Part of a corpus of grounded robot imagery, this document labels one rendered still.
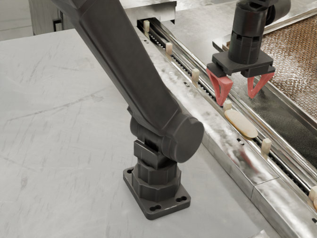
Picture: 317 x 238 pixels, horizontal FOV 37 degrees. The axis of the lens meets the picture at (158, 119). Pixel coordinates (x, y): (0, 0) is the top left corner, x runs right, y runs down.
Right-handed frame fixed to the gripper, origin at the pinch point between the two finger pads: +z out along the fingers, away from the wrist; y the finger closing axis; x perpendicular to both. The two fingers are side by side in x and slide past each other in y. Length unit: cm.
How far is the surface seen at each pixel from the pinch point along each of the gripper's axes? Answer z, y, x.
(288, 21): -2.3, -30.5, -21.8
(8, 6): 89, 1, -271
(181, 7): 8, -22, -62
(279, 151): 6.2, -3.5, 11.7
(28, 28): 89, -4, -231
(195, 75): 5.0, -1.2, -17.5
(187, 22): 8, -18, -50
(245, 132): 5.5, -0.1, 4.8
